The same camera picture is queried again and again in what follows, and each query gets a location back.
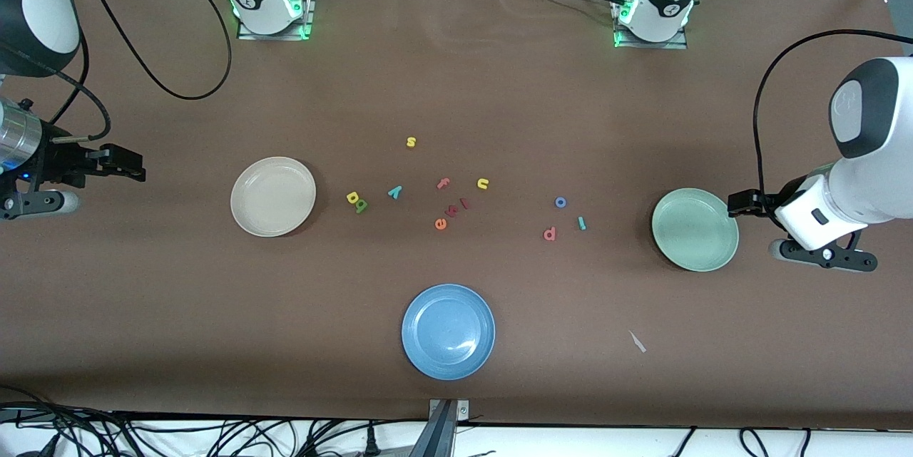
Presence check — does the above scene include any light green plate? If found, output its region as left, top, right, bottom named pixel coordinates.
left=651, top=188, right=740, bottom=273

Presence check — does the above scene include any beige brown plate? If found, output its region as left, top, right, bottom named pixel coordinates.
left=230, top=156, right=317, bottom=238

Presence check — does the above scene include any brown table cover sheet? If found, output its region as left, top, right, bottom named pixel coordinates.
left=0, top=0, right=913, bottom=431

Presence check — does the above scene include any blue plate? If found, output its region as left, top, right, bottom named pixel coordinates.
left=401, top=283, right=496, bottom=381

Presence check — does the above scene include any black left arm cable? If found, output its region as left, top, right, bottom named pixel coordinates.
left=753, top=29, right=913, bottom=215

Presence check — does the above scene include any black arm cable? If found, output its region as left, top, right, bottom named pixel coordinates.
left=0, top=0, right=233, bottom=144
left=753, top=29, right=913, bottom=215

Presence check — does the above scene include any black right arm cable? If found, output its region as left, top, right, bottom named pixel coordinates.
left=0, top=0, right=233, bottom=144

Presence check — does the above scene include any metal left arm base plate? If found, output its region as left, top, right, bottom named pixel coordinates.
left=613, top=0, right=690, bottom=51

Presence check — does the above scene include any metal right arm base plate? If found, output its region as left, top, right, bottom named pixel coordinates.
left=237, top=0, right=318, bottom=41

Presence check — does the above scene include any thick black floor cable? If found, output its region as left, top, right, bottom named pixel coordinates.
left=0, top=386, right=151, bottom=457

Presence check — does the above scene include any metal camera pole bracket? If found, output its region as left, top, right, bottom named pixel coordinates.
left=427, top=399, right=471, bottom=457

